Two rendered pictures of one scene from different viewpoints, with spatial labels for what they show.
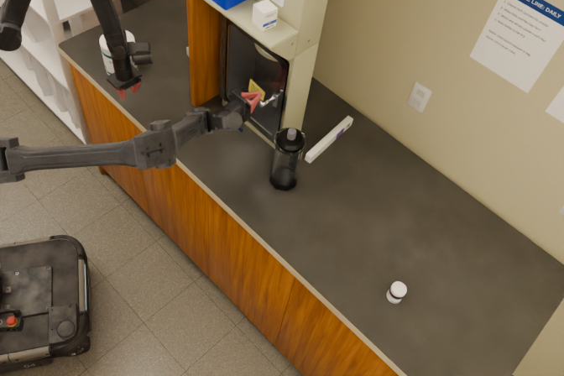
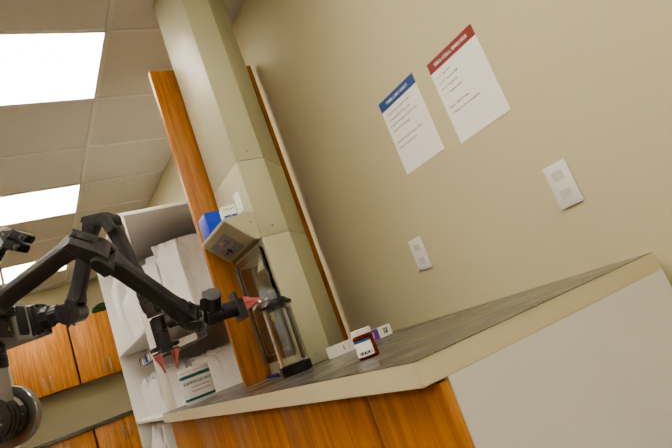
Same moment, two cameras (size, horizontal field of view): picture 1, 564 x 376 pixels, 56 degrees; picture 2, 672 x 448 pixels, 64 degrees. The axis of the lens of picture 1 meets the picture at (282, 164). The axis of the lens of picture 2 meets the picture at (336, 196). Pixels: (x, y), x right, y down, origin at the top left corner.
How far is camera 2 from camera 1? 178 cm
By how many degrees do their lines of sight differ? 68
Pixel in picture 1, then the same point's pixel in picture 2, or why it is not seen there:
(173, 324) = not seen: outside the picture
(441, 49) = (396, 194)
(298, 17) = (248, 201)
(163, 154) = (92, 246)
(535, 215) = (563, 243)
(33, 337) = not seen: outside the picture
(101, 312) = not seen: outside the picture
